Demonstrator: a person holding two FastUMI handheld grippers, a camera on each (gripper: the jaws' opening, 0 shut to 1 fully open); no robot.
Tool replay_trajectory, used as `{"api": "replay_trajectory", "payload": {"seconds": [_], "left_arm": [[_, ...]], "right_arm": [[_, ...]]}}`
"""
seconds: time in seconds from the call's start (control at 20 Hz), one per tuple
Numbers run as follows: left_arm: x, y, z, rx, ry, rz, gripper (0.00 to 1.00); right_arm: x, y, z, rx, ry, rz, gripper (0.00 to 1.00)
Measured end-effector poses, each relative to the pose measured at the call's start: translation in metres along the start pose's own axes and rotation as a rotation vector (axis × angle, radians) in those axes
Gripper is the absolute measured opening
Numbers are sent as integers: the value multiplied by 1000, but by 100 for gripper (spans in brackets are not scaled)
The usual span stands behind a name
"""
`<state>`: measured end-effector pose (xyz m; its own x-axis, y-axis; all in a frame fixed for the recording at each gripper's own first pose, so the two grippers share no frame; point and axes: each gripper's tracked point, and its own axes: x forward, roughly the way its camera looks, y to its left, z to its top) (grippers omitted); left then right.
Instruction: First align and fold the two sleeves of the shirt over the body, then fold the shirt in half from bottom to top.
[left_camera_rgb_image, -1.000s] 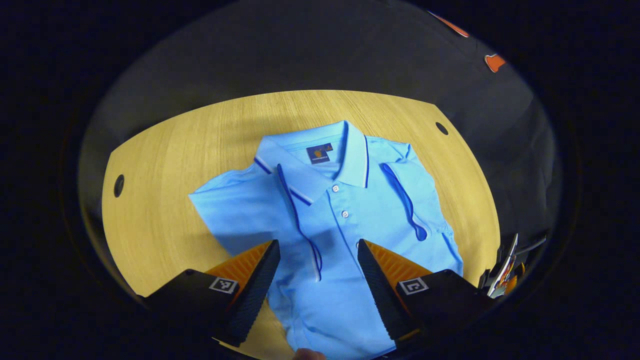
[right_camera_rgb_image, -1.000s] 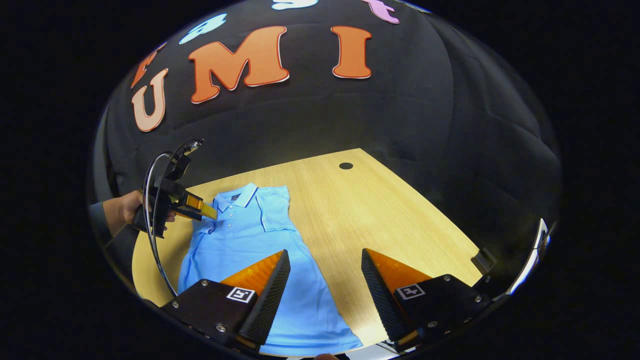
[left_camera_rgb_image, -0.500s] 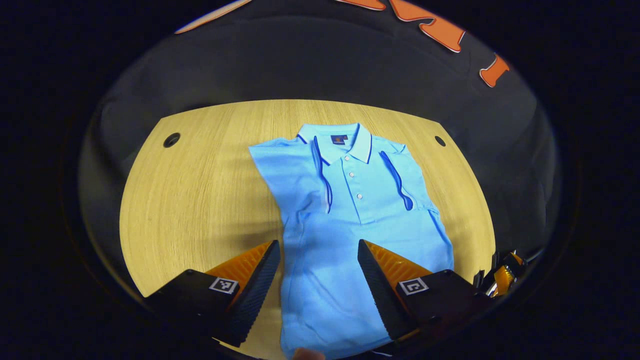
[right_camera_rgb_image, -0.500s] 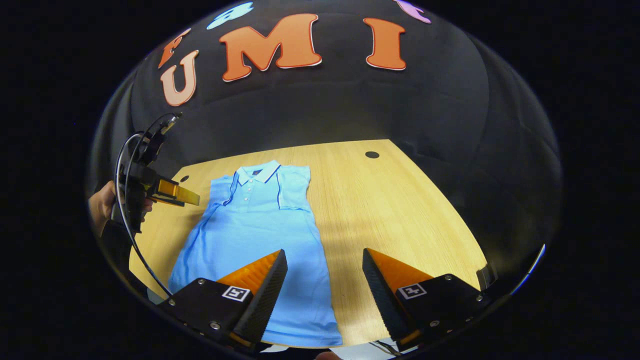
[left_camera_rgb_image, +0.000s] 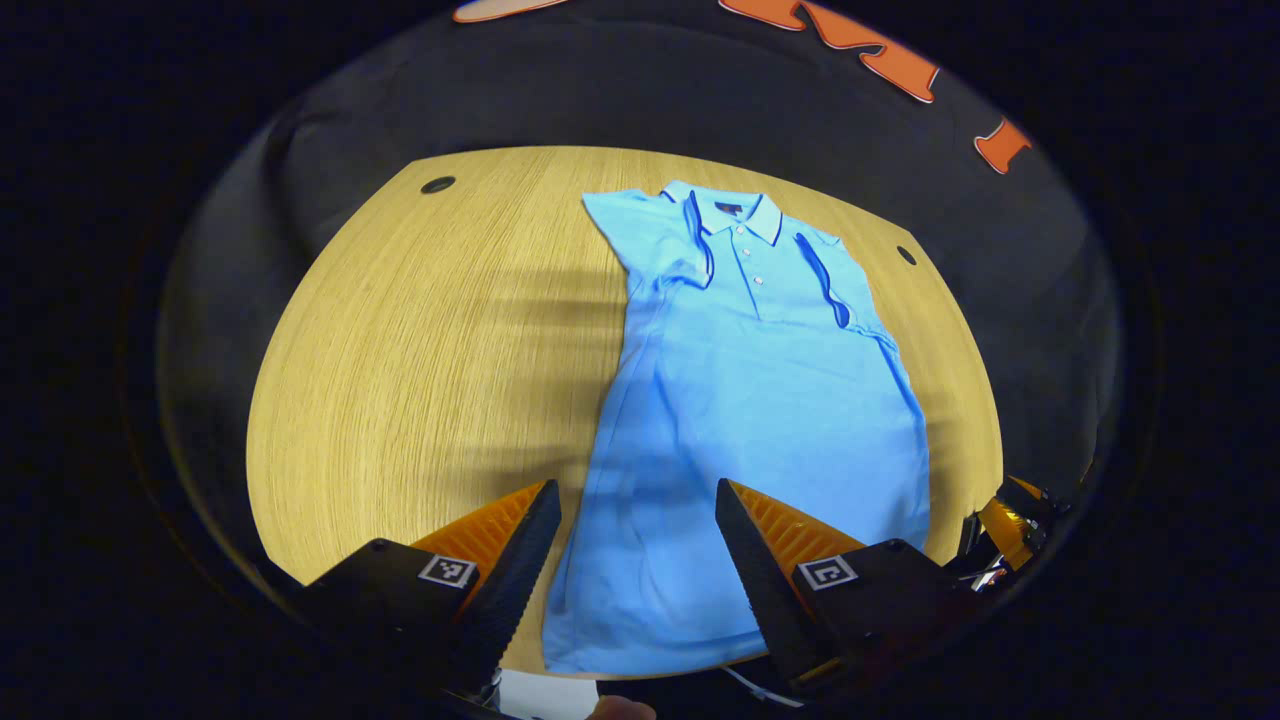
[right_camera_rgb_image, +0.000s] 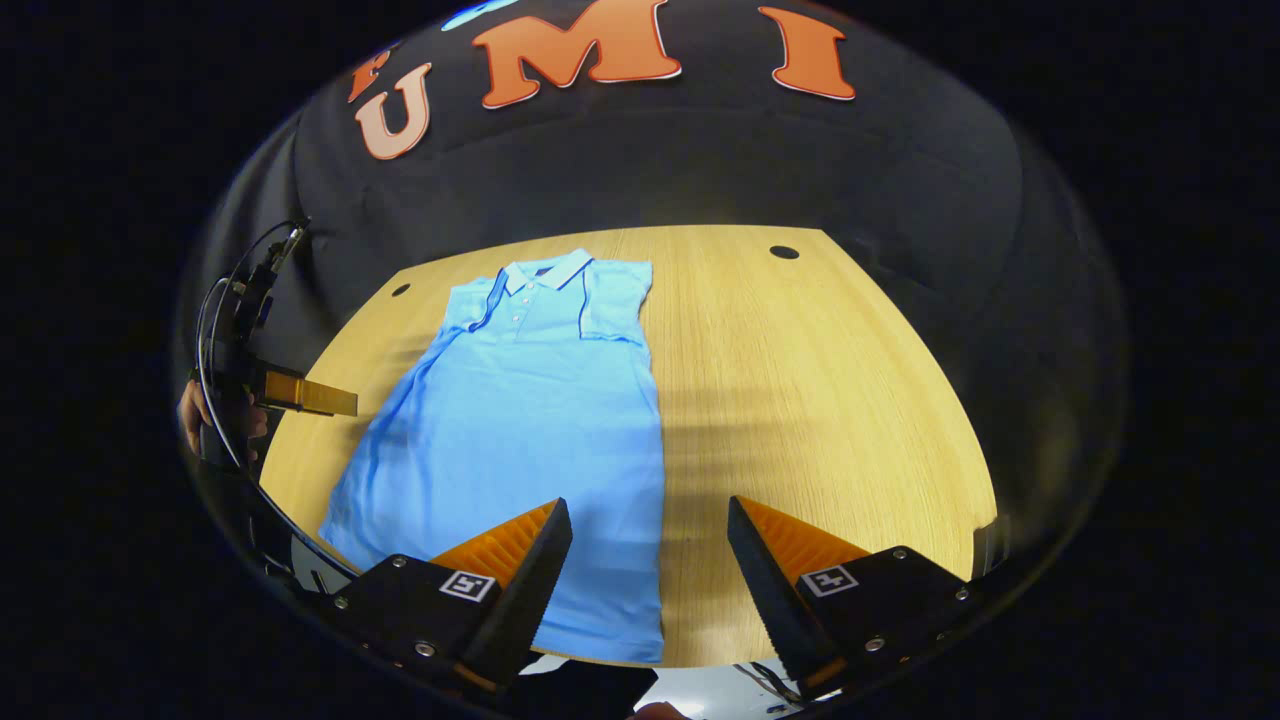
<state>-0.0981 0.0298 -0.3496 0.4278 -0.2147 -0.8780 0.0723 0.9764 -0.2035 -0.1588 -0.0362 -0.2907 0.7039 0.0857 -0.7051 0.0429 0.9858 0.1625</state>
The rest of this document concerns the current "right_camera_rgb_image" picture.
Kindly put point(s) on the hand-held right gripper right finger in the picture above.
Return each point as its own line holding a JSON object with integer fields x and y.
{"x": 775, "y": 600}

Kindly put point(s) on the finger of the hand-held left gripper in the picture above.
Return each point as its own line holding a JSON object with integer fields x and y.
{"x": 310, "y": 397}

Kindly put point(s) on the dark cloth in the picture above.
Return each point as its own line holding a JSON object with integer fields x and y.
{"x": 590, "y": 692}

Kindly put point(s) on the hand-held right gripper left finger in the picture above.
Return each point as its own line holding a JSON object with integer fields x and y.
{"x": 530, "y": 590}

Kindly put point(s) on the black table grommet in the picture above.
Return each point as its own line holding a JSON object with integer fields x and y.
{"x": 784, "y": 252}

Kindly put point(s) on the black backdrop cloth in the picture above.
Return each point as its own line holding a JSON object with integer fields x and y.
{"x": 680, "y": 160}

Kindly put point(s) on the light blue T-shirt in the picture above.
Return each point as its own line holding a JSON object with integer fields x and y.
{"x": 520, "y": 420}

